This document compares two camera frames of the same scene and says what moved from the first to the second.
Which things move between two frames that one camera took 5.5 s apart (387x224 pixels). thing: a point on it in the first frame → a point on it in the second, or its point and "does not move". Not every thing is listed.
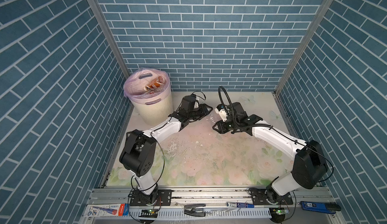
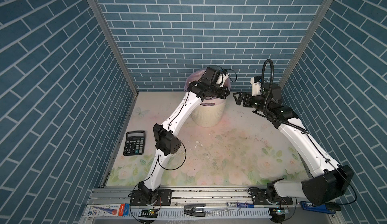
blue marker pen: [238, 205] does not move
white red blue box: [106, 210] does not move
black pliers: [195, 210] does not move
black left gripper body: [197, 113] → [216, 91]
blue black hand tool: [325, 207] does not move
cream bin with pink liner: [149, 90] → [210, 112]
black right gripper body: [230, 124] → [256, 102]
